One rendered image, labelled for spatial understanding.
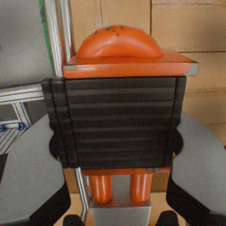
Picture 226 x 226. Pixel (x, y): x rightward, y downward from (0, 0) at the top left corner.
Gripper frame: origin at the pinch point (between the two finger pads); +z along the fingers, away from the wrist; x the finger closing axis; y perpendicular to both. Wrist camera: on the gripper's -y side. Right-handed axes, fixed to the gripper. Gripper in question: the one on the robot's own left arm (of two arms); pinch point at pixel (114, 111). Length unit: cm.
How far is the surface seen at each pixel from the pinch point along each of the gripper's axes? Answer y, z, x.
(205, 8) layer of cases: -12, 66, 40
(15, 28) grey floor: -6, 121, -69
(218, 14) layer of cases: -10, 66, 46
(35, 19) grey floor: -11, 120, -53
